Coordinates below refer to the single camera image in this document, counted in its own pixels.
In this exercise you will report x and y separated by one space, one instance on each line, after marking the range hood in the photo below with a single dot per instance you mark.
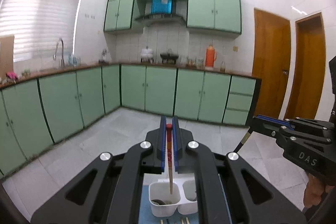
152 19

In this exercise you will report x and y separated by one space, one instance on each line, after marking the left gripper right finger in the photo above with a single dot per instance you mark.
228 189

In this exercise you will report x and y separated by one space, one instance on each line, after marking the window blinds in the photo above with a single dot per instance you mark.
42 28

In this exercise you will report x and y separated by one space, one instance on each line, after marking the cardboard box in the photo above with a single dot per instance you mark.
6 55

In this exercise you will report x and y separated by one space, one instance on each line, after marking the white pot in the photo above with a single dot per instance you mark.
147 55

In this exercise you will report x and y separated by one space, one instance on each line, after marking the pink cloth on counter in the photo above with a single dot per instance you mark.
11 77

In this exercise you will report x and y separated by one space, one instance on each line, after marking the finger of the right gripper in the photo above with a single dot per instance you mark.
267 126

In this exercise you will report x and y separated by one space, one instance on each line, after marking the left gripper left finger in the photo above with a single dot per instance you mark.
109 189

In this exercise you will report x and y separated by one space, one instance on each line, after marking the green lower kitchen cabinets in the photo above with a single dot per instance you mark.
40 111

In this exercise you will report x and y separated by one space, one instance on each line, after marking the right hand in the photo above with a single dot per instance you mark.
315 188

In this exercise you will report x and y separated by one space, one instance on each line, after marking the red-topped wooden chopstick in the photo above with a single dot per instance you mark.
169 130

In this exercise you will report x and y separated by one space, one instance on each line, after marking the glass jars on counter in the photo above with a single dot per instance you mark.
198 63

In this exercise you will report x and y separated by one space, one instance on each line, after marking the white two-compartment utensil holder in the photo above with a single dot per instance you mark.
184 197

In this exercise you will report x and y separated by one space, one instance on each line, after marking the orange thermos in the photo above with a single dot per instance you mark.
211 56

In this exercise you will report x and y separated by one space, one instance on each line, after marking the black wok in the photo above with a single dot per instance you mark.
169 57

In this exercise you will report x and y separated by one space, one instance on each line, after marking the wooden door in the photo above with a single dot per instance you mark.
271 61
310 64

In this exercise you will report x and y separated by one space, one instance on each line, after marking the blue box on hood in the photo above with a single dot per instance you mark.
163 6

